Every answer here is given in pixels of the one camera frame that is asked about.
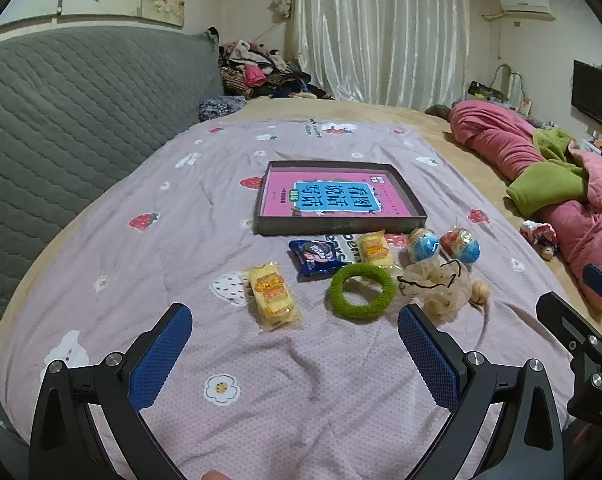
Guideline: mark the yellow cake packet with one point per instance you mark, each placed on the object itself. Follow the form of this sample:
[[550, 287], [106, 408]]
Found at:
[[373, 249], [271, 295]]

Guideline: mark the dark blue patterned cloth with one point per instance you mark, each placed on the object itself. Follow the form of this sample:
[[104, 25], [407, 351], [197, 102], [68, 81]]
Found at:
[[221, 107]]

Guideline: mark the white air conditioner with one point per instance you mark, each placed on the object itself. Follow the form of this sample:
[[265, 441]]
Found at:
[[526, 4]]

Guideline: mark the black flat television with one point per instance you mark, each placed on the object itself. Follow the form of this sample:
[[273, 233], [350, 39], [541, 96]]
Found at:
[[596, 95]]

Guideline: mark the white television cabinet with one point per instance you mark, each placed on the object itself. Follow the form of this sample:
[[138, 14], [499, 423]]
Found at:
[[601, 149]]

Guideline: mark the small red white printed pouch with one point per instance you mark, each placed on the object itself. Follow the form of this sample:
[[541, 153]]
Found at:
[[538, 235]]

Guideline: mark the dark green bag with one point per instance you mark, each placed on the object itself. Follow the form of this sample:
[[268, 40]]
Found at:
[[483, 91]]

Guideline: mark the person's left hand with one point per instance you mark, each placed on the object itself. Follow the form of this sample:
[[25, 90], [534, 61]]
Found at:
[[213, 476]]

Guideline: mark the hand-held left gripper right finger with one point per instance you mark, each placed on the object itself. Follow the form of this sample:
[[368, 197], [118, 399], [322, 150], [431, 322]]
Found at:
[[428, 355]]

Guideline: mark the shallow dark cardboard tray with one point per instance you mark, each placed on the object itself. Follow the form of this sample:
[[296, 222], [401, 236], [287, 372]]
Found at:
[[331, 226]]

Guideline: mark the white sheer curtain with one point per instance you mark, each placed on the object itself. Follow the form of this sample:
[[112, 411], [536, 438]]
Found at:
[[381, 35]]

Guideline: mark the beige bed sheet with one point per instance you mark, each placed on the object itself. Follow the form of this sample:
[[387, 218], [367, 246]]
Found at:
[[381, 110]]

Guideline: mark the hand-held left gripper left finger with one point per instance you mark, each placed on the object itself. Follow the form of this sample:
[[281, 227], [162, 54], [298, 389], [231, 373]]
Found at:
[[161, 355]]

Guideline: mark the purple strawberry print blanket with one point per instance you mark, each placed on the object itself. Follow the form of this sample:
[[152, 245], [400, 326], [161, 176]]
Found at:
[[181, 200]]

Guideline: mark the pink quilt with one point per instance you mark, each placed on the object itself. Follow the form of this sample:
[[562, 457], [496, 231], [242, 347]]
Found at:
[[491, 140]]

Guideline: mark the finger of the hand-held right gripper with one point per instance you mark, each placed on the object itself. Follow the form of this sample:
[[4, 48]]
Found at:
[[601, 280], [566, 312]]

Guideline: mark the blue and red toy egg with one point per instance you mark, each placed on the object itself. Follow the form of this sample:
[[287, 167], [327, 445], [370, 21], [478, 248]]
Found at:
[[461, 246], [423, 246]]

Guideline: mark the curved metal chair frame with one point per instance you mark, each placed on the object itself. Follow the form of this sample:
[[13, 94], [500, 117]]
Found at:
[[520, 80]]

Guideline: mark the small peach ball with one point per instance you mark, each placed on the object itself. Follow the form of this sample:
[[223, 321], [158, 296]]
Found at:
[[479, 292]]

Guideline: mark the green fleece blanket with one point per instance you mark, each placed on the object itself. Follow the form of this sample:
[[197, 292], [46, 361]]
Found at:
[[546, 185]]

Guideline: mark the pink and blue book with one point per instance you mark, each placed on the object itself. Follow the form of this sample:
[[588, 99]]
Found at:
[[281, 195]]

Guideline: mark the grey quilted headboard cover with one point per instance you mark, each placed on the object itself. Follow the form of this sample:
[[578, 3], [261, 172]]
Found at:
[[56, 125]]

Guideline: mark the blue cookie packet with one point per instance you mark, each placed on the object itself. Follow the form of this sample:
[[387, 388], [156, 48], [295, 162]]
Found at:
[[317, 257]]

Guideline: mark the pile of clothes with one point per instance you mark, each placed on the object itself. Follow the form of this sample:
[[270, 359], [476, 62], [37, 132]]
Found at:
[[261, 72]]

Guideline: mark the brown plush cushion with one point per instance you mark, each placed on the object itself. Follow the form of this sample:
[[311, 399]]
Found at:
[[437, 111]]

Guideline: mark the small hanging plush toy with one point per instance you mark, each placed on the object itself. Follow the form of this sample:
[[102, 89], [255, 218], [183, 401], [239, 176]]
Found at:
[[280, 5]]

